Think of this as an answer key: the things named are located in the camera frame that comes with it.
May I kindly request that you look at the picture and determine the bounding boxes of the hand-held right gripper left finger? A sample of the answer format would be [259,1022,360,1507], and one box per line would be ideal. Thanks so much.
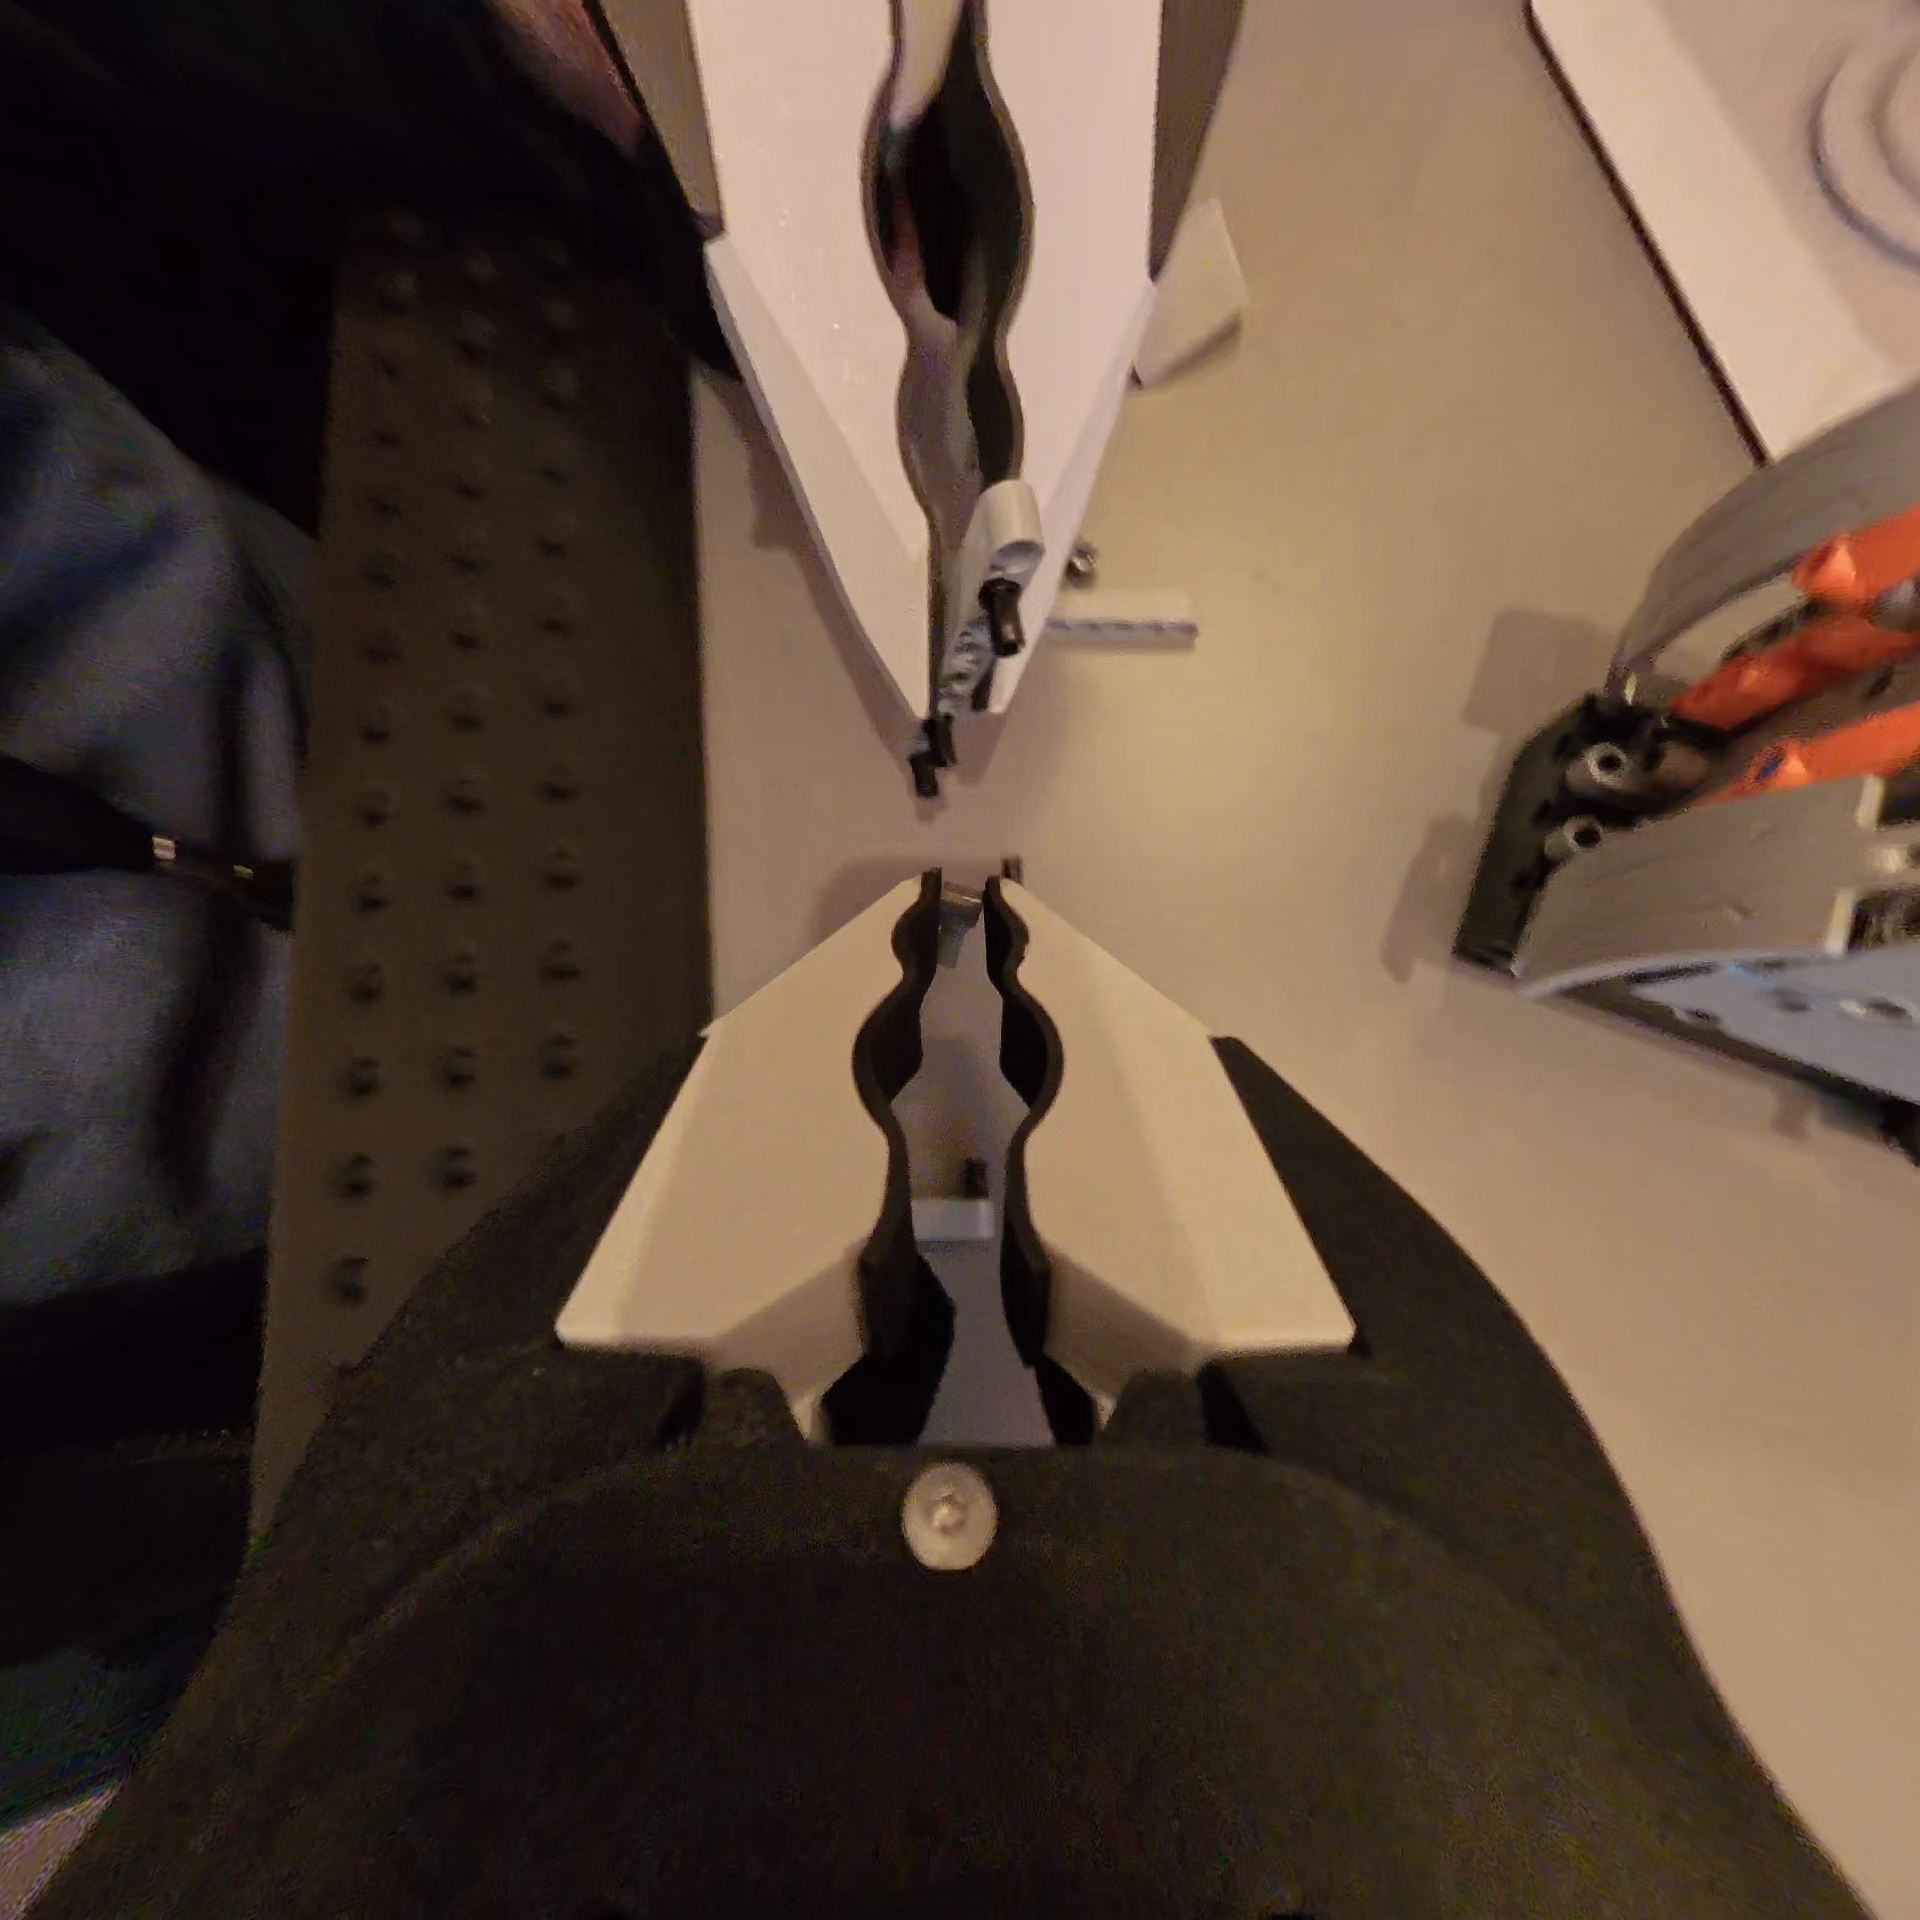
[555,874,962,1449]

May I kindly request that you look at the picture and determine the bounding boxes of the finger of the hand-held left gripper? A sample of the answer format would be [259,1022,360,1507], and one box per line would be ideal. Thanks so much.
[689,0,962,723]
[971,0,1168,713]

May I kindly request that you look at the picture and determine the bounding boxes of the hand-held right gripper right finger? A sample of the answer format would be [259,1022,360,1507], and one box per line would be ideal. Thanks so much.
[984,877,1360,1449]

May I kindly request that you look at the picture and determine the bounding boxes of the small grey panel piece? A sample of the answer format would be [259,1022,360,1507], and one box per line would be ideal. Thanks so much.
[1131,198,1250,388]

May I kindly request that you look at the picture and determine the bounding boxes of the black perforated panel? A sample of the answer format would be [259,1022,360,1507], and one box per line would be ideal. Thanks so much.
[247,210,713,1532]

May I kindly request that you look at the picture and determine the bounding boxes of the white rounded board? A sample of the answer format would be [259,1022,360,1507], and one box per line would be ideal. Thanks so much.
[1527,0,1920,464]

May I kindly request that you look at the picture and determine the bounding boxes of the person's black jacket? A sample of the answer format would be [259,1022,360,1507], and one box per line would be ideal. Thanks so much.
[0,0,706,528]

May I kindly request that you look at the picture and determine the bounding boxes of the grey orange toy brick vehicle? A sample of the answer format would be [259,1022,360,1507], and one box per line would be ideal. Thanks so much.
[1452,405,1920,1163]

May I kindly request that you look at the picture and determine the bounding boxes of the white round stand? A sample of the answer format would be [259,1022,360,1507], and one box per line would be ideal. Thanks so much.
[1809,0,1920,249]

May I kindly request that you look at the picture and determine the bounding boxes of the person's blue jeans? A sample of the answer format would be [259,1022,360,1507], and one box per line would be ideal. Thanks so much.
[0,307,319,1307]

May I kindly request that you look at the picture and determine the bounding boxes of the black strap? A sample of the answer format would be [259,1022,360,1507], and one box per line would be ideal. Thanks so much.
[0,750,303,932]

